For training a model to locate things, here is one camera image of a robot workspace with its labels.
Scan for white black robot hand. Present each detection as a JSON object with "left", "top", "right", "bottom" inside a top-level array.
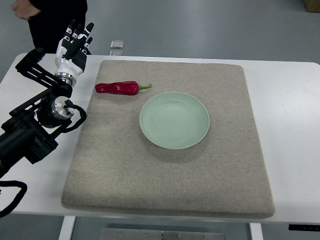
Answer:
[{"left": 54, "top": 20, "right": 94, "bottom": 86}]

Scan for person's bare hand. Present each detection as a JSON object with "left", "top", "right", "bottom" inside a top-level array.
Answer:
[{"left": 11, "top": 0, "right": 41, "bottom": 21}]

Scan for red chili pepper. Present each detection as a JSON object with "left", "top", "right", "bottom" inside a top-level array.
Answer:
[{"left": 95, "top": 81, "right": 152, "bottom": 96}]

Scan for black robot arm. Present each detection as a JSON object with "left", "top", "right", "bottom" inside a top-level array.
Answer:
[{"left": 0, "top": 48, "right": 87, "bottom": 176}]

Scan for pale green plate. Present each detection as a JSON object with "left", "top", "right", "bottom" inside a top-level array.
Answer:
[{"left": 139, "top": 91, "right": 210, "bottom": 150}]

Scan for person's dark trousers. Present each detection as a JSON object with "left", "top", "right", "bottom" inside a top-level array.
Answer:
[{"left": 28, "top": 0, "right": 88, "bottom": 54}]

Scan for beige fabric mat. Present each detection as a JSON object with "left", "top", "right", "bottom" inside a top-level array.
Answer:
[{"left": 61, "top": 60, "right": 275, "bottom": 219}]

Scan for white table leg left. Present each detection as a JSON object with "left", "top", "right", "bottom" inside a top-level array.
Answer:
[{"left": 58, "top": 216, "right": 76, "bottom": 240}]

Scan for white table leg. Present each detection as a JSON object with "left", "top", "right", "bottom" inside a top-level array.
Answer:
[
  {"left": 58, "top": 216, "right": 76, "bottom": 240},
  {"left": 249, "top": 223, "right": 264, "bottom": 240}
]

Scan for cardboard box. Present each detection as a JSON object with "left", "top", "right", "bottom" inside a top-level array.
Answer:
[{"left": 303, "top": 0, "right": 320, "bottom": 13}]

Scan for white table leg right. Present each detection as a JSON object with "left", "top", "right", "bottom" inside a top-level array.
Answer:
[{"left": 249, "top": 223, "right": 264, "bottom": 240}]

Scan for black table control panel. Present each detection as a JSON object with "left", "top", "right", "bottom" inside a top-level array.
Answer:
[{"left": 288, "top": 224, "right": 320, "bottom": 232}]

